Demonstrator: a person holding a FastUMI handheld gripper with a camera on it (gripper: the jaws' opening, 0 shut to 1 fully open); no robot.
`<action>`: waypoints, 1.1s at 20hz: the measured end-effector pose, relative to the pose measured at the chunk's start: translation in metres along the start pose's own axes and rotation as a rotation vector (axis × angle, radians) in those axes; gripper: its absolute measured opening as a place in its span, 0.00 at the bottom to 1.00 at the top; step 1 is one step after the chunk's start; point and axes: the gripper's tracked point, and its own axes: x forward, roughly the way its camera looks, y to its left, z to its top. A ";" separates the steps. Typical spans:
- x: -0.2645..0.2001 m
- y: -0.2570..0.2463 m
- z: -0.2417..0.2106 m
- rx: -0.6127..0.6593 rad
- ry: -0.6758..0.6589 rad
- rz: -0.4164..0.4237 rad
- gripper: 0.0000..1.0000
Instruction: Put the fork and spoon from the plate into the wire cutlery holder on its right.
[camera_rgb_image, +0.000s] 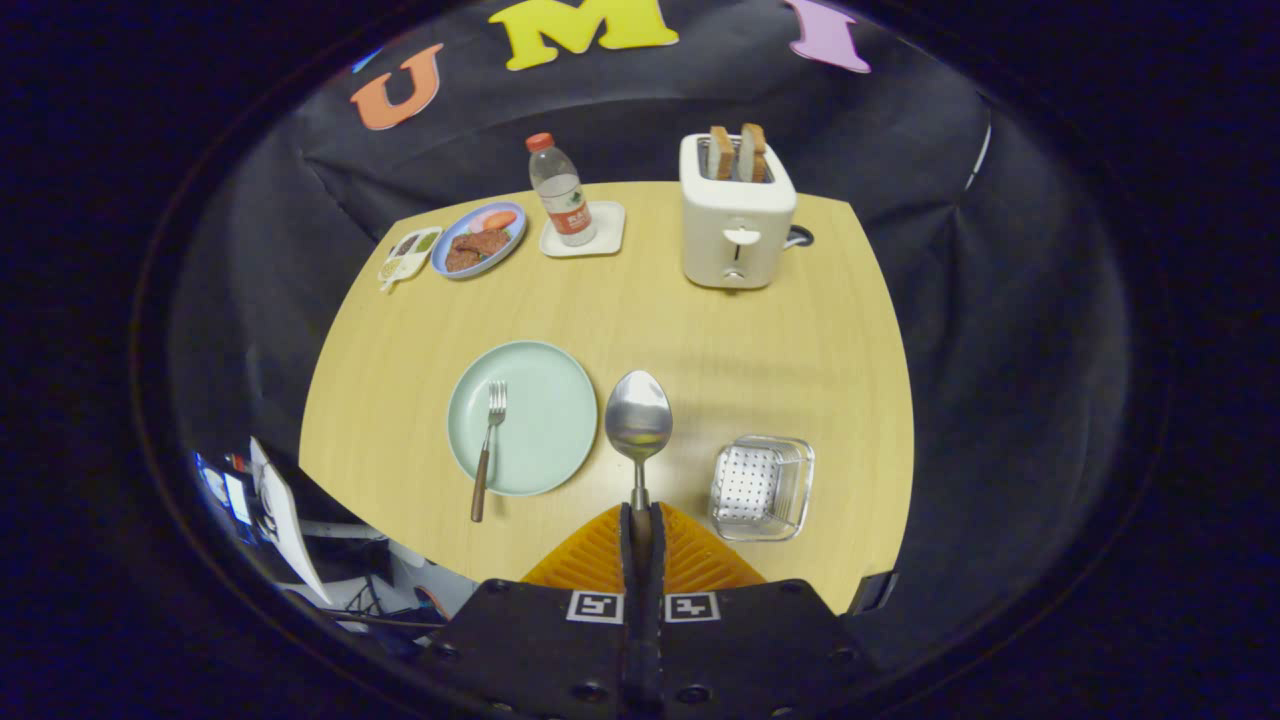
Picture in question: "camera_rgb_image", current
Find white sauce tray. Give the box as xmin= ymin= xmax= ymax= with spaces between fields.
xmin=377 ymin=226 xmax=443 ymax=293

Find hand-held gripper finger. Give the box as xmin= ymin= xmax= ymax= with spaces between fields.
xmin=415 ymin=503 xmax=646 ymax=720
xmin=640 ymin=503 xmax=876 ymax=720

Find white board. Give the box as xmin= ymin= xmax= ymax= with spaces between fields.
xmin=248 ymin=437 xmax=333 ymax=606

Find tangle of dark cables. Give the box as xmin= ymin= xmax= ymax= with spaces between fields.
xmin=300 ymin=575 xmax=451 ymax=641

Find blue plate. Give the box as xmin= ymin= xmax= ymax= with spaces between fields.
xmin=431 ymin=201 xmax=528 ymax=280

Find blue lit screen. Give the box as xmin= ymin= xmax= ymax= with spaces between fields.
xmin=195 ymin=452 xmax=251 ymax=526

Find clear water bottle red cap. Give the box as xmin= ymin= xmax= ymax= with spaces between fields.
xmin=526 ymin=132 xmax=598 ymax=248

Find metal spoon with brown handle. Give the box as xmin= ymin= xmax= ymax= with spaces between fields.
xmin=604 ymin=369 xmax=674 ymax=561

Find metal wire cutlery rack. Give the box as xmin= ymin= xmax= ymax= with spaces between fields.
xmin=709 ymin=434 xmax=816 ymax=543

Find white toaster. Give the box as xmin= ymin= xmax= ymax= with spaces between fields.
xmin=679 ymin=133 xmax=798 ymax=291

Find metal fork with brown handle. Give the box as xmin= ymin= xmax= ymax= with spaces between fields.
xmin=470 ymin=380 xmax=508 ymax=524

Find white square coaster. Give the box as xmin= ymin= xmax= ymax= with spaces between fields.
xmin=539 ymin=200 xmax=627 ymax=259

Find pale green plate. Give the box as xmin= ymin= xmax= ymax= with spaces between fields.
xmin=446 ymin=340 xmax=599 ymax=498

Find brown meat slices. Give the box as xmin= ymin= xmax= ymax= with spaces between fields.
xmin=445 ymin=229 xmax=511 ymax=274

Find black backdrop cloth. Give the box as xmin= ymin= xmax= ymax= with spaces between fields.
xmin=165 ymin=0 xmax=1136 ymax=681

